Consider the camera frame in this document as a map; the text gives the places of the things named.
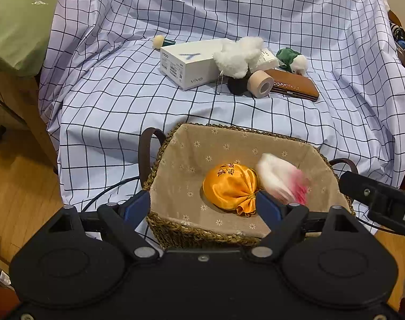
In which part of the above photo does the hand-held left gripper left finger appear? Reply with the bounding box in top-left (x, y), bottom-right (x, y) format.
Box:
top-left (46, 190), bottom-right (161, 264)

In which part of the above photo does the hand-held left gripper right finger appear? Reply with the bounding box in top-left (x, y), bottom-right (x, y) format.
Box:
top-left (249, 191), bottom-right (363, 262)

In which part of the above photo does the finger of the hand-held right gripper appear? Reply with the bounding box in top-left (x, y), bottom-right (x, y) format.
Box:
top-left (339, 171), bottom-right (405, 234)

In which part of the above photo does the white and pink fluffy toy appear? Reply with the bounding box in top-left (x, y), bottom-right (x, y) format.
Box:
top-left (256, 153), bottom-right (311, 205)

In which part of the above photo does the orange satin pouch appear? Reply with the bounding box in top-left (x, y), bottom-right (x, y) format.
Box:
top-left (202, 163), bottom-right (259, 217)

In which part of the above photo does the woven basket with fabric liner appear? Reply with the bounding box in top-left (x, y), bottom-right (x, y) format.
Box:
top-left (138, 123), bottom-right (358, 249)

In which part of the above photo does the beige tape roll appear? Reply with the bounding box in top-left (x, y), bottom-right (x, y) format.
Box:
top-left (249, 71), bottom-right (274, 99)

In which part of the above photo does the green and white plush duck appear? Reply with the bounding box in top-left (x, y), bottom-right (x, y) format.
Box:
top-left (276, 47), bottom-right (308, 75)

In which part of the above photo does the checked white cloth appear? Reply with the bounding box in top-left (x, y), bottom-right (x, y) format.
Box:
top-left (38, 0), bottom-right (405, 241)

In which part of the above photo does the black round object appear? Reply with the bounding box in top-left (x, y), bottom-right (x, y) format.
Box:
top-left (227, 73), bottom-right (253, 95)

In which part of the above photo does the brown leather case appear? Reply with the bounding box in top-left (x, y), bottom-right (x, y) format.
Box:
top-left (266, 68), bottom-right (320, 103)

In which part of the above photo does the dark wooden furniture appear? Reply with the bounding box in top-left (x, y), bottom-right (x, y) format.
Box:
top-left (387, 10), bottom-right (405, 82)

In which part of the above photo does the small white box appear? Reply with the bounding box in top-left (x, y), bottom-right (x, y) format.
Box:
top-left (256, 48), bottom-right (279, 72)

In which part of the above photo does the white phone box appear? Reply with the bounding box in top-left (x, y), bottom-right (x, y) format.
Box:
top-left (160, 38), bottom-right (238, 91)

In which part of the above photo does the white fluffy plush toy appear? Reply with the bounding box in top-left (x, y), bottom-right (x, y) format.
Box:
top-left (213, 36), bottom-right (266, 80)

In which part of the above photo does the green printed pillow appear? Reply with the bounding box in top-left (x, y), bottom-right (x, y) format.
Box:
top-left (0, 0), bottom-right (77, 74)

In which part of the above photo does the black cable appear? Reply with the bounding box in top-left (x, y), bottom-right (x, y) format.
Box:
top-left (78, 176), bottom-right (143, 214)

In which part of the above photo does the wooden bed frame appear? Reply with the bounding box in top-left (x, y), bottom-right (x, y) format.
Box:
top-left (0, 68), bottom-right (60, 175)

